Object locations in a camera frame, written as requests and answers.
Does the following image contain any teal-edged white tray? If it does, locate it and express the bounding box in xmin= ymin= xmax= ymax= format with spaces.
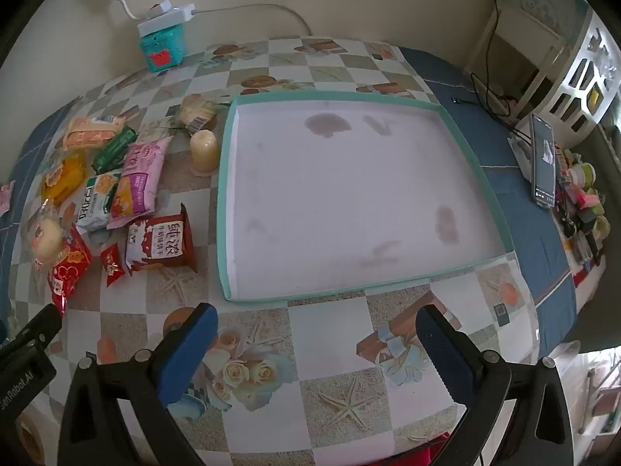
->
xmin=216 ymin=90 xmax=514 ymax=304

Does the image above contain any white and green cracker packet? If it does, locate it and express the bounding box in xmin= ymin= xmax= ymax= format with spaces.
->
xmin=75 ymin=169 xmax=122 ymax=232

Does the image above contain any red and white biscuit packet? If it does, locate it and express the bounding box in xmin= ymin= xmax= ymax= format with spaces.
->
xmin=125 ymin=203 xmax=199 ymax=273

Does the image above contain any black smartphone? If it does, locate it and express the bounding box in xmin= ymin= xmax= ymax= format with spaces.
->
xmin=529 ymin=113 xmax=556 ymax=209

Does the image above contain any pale jelly cup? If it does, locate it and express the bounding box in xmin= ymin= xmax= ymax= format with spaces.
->
xmin=189 ymin=129 xmax=220 ymax=176

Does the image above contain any clear-wrapped white bun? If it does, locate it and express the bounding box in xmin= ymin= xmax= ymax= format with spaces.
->
xmin=30 ymin=204 xmax=66 ymax=273

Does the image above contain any orange biscuit packet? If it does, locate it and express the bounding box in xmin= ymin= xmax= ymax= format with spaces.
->
xmin=64 ymin=115 xmax=128 ymax=151

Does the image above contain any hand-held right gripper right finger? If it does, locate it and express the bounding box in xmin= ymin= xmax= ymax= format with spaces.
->
xmin=415 ymin=303 xmax=576 ymax=466

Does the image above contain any white lattice shelf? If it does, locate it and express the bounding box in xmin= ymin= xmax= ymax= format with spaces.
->
xmin=548 ymin=10 xmax=621 ymax=127

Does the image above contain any clutter of small desk items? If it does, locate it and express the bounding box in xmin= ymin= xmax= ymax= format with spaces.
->
xmin=553 ymin=143 xmax=612 ymax=273

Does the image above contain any red snack packet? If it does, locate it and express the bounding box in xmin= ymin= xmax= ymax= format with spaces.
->
xmin=47 ymin=224 xmax=94 ymax=317

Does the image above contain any green snack packet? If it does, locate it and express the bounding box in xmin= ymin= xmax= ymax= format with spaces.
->
xmin=91 ymin=126 xmax=139 ymax=174

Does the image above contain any pink cake roll packet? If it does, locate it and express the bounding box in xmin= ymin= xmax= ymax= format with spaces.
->
xmin=108 ymin=136 xmax=174 ymax=230

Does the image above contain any small red candy packet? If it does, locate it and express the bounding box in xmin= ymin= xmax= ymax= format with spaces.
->
xmin=99 ymin=242 xmax=128 ymax=288

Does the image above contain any white power strip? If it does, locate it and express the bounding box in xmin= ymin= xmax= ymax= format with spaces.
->
xmin=137 ymin=1 xmax=196 ymax=37

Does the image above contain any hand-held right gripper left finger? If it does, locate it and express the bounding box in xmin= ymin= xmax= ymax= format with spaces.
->
xmin=57 ymin=302 xmax=219 ymax=466

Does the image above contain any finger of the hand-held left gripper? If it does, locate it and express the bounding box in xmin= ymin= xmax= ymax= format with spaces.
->
xmin=0 ymin=303 xmax=64 ymax=358

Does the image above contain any white phone stand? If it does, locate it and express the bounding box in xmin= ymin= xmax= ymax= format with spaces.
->
xmin=507 ymin=133 xmax=534 ymax=183

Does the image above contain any clear-wrapped round cracker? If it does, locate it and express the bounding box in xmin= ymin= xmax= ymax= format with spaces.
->
xmin=175 ymin=93 xmax=217 ymax=134

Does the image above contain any yellow clear-wrapped cake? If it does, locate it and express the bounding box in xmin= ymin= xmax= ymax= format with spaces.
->
xmin=41 ymin=151 xmax=89 ymax=207

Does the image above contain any white power cable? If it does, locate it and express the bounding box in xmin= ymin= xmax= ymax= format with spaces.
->
xmin=191 ymin=4 xmax=311 ymax=37

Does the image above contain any checkered printed tablecloth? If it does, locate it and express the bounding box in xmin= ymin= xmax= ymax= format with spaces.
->
xmin=10 ymin=36 xmax=541 ymax=466

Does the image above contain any teal box with red crab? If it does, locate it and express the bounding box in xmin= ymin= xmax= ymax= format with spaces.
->
xmin=137 ymin=22 xmax=187 ymax=73

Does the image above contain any red cloth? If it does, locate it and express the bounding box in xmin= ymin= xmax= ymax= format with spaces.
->
xmin=388 ymin=434 xmax=467 ymax=466

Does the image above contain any black cable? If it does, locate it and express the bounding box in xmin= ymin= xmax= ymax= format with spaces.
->
xmin=470 ymin=7 xmax=532 ymax=132

